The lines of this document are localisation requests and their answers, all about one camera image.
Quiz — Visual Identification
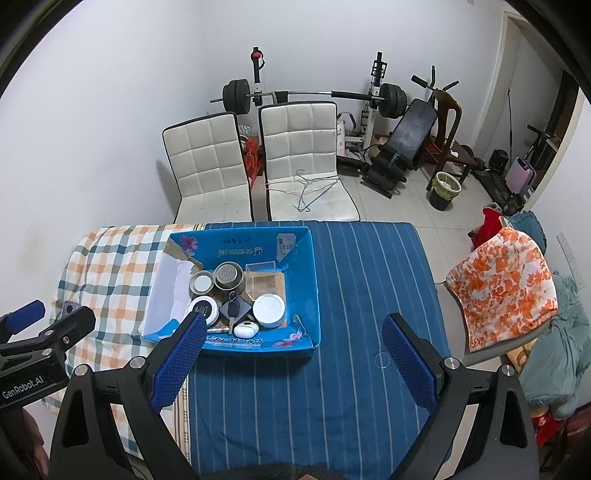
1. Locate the brown wooden chair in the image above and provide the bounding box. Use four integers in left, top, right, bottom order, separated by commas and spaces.
427, 88, 484, 191

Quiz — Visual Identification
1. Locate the pink bag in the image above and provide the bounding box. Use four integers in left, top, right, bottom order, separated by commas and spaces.
337, 113, 357, 156

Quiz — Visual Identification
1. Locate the white padded chair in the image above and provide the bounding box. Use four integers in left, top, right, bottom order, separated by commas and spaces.
257, 100, 361, 222
161, 112, 254, 224

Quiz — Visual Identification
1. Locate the black trash bin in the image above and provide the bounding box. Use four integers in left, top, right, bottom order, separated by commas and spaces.
428, 172, 463, 212

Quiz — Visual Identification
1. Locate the white barbell rack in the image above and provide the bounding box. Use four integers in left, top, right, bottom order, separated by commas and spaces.
249, 46, 389, 158

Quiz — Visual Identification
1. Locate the clear plastic box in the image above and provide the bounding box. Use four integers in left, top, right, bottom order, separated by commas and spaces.
244, 261, 284, 298

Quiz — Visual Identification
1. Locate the blue striped cloth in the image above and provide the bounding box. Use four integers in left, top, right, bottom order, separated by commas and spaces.
187, 220, 451, 480

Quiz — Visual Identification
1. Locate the black barbell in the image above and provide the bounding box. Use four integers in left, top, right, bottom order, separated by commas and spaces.
210, 79, 408, 120

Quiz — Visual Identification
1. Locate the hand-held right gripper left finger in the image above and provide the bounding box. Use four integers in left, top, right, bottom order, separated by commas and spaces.
48, 311, 208, 480

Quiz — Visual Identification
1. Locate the car key bunch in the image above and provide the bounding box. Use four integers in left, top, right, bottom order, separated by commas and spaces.
225, 291, 242, 334

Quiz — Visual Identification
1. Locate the teal cloth pile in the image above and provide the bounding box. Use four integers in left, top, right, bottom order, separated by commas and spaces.
522, 272, 591, 418

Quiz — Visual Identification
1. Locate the blue cardboard box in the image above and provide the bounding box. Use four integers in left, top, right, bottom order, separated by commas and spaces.
141, 225, 321, 358

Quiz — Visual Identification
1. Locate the orange floral cloth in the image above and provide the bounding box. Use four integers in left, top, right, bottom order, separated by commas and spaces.
445, 228, 559, 354

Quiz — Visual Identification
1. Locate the white wire hanger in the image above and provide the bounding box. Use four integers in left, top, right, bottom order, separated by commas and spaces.
264, 169, 341, 191

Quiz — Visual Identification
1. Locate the black scooter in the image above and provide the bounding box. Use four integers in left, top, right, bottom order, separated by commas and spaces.
471, 124, 561, 215

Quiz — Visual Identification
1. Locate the white round ring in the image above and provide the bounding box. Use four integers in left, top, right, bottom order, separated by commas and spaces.
190, 296, 221, 324

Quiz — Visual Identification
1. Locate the metal cup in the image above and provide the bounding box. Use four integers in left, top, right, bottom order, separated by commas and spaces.
212, 261, 245, 291

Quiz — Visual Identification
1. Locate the black weight bench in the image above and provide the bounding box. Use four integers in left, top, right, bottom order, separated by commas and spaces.
360, 98, 438, 199

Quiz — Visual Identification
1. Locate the red plastic bag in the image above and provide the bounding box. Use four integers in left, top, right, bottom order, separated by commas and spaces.
243, 137, 264, 188

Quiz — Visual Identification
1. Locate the grey chair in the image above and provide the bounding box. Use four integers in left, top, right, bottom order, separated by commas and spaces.
434, 272, 555, 367

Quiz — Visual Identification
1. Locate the white round plastic jar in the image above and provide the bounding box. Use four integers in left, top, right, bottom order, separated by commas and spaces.
252, 294, 287, 329

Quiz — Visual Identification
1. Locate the red patterned cloth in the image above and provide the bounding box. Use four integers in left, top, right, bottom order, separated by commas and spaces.
531, 405, 570, 445

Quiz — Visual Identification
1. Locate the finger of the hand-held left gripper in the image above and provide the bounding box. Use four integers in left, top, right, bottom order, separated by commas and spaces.
0, 306, 97, 365
0, 300, 46, 335

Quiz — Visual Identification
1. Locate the blue-grey garment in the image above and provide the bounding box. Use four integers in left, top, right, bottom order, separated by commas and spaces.
508, 210, 548, 251

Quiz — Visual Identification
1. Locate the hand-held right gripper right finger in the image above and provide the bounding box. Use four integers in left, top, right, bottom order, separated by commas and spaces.
382, 313, 541, 480

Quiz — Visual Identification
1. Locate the purple suitcase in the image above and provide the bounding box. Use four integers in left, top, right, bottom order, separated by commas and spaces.
506, 157, 537, 193

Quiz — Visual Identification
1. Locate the brown tape roll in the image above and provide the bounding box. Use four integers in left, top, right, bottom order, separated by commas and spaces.
188, 270, 215, 296

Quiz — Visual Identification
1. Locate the checked cloth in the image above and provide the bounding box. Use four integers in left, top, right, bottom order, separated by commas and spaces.
41, 223, 208, 462

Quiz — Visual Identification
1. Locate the blue wire hanger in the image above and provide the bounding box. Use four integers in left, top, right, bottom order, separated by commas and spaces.
294, 179, 325, 213

